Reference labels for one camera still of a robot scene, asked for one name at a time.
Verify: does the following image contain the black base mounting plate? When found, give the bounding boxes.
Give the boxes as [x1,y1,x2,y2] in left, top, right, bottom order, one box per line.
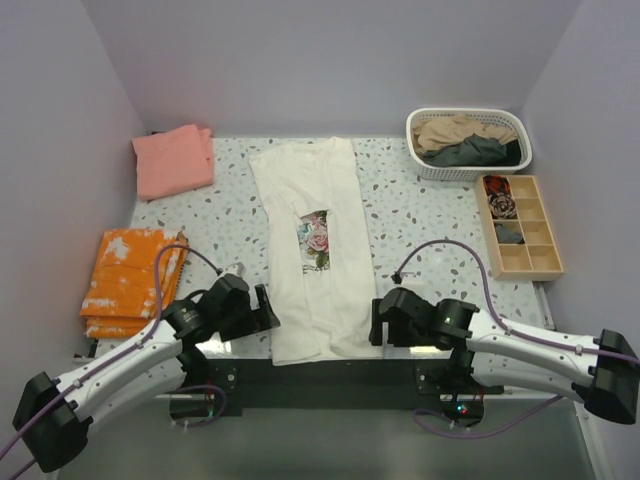
[169,359,504,420]

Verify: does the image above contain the red black patterned socks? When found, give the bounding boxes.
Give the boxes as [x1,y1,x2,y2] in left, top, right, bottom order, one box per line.
[482,175,511,196]

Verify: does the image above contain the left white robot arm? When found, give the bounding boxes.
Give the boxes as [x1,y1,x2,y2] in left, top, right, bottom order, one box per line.
[13,264,280,473]

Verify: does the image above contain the wooden compartment organizer tray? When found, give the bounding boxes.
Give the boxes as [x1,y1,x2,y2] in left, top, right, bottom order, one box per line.
[475,175,564,282]

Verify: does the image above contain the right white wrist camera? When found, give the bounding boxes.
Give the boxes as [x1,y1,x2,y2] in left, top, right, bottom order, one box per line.
[392,272,425,293]

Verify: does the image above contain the aluminium rail frame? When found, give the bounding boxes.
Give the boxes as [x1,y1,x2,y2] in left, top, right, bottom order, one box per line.
[37,284,611,480]

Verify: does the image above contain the dark grey socks in tray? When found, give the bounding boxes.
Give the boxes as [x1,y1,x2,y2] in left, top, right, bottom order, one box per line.
[494,223,525,245]

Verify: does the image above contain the white floral print t-shirt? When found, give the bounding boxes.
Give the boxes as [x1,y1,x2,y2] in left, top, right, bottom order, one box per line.
[250,138,382,366]

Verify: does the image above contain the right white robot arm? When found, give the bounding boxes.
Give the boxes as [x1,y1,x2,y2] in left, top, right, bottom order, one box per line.
[369,287,639,425]

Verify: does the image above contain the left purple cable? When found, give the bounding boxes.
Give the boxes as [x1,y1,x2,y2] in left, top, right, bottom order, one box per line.
[0,244,231,476]

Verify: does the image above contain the folded orange tie-dye t-shirt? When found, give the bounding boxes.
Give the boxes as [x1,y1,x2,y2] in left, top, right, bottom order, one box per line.
[79,229,188,339]

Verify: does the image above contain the dark grey garment in basket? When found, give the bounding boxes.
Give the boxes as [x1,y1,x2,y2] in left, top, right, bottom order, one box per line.
[422,134,522,168]

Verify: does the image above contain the beige garment in basket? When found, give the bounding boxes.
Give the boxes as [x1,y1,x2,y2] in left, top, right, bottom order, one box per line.
[412,114,518,155]

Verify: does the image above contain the white plastic laundry basket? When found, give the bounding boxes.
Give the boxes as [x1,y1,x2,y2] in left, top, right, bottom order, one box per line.
[406,108,533,181]

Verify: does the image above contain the folded pink t-shirt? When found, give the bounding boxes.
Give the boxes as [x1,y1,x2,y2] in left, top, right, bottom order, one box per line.
[132,124,214,201]

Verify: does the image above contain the black white patterned socks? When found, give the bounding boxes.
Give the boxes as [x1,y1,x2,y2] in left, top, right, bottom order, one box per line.
[488,194,518,220]

